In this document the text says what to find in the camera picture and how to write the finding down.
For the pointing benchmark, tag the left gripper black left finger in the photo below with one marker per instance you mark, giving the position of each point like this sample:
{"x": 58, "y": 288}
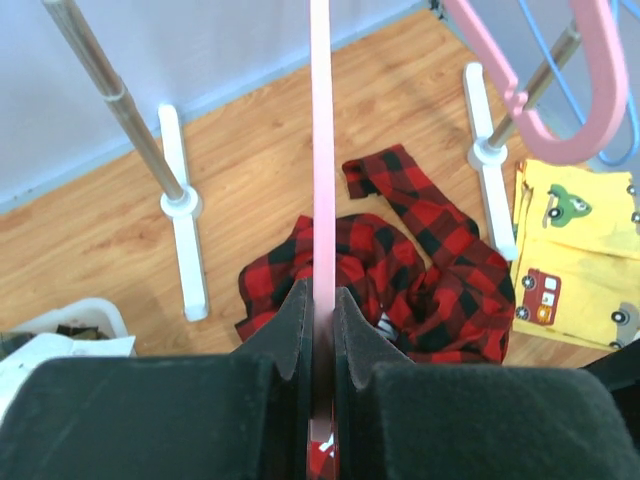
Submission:
{"x": 242, "y": 415}

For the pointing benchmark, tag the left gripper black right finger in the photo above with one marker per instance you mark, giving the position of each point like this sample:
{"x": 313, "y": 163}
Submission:
{"x": 396, "y": 419}

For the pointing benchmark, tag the pink plastic hanger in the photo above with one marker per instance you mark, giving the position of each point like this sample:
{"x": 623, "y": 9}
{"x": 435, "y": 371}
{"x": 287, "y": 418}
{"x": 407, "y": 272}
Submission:
{"x": 324, "y": 219}
{"x": 594, "y": 23}

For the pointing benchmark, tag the red black plaid shirt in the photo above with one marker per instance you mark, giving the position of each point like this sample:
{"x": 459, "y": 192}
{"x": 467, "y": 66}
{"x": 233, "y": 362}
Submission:
{"x": 431, "y": 286}

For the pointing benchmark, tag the white shirt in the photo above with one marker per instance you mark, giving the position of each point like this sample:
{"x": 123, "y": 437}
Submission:
{"x": 19, "y": 365}

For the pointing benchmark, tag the yellow plaid flannel shirt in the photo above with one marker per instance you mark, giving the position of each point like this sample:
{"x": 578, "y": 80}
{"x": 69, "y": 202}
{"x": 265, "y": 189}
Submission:
{"x": 75, "y": 332}

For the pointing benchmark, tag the blue wire hanger with plaid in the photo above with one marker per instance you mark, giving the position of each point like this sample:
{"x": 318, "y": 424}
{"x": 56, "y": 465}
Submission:
{"x": 555, "y": 55}

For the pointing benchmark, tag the white plastic laundry basket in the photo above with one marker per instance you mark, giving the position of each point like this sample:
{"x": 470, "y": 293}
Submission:
{"x": 88, "y": 312}

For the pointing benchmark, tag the metal clothes rack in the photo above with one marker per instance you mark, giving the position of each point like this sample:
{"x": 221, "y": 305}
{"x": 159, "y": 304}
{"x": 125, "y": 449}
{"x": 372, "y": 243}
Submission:
{"x": 181, "y": 202}

